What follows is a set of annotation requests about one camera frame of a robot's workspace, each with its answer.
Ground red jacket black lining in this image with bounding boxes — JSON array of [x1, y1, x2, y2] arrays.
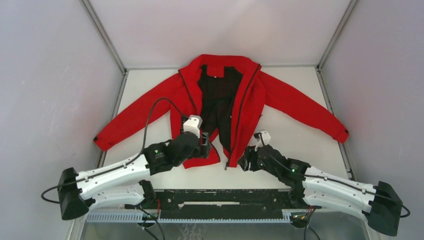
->
[[93, 54, 349, 168]]

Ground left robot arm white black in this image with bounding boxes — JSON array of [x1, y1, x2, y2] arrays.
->
[[57, 131, 211, 220]]

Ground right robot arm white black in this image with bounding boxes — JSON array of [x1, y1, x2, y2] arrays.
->
[[238, 145, 404, 237]]

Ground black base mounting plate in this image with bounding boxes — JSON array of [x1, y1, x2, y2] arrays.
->
[[124, 188, 323, 220]]

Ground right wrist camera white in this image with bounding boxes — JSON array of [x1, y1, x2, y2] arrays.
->
[[253, 130, 271, 152]]

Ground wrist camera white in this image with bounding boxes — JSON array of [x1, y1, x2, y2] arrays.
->
[[253, 130, 271, 152], [182, 115, 203, 138]]

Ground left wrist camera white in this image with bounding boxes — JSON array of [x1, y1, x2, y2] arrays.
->
[[182, 115, 203, 138]]

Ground left camera black cable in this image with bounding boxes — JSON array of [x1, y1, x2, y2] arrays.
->
[[40, 97, 190, 204]]

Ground white slotted cable duct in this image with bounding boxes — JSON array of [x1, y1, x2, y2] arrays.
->
[[85, 211, 296, 224]]

